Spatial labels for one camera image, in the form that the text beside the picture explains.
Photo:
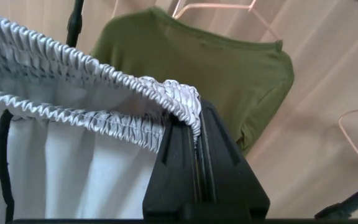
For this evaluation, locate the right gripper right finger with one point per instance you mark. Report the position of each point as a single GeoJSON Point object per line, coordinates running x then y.
{"type": "Point", "coordinates": [232, 177]}

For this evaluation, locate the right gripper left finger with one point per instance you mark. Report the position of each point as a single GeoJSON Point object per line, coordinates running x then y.
{"type": "Point", "coordinates": [172, 180]}

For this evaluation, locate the pale grey shorts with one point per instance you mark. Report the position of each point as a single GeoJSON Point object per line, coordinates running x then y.
{"type": "Point", "coordinates": [73, 155]}

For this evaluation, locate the green printed t-shirt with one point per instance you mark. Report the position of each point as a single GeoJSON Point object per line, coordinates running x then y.
{"type": "Point", "coordinates": [197, 62]}

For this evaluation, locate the pink clothes hanger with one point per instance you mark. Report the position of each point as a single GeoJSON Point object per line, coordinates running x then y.
{"type": "Point", "coordinates": [353, 144]}
{"type": "Point", "coordinates": [222, 5]}

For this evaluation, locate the black clothes rack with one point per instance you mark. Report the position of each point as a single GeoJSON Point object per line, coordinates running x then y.
{"type": "Point", "coordinates": [75, 21]}

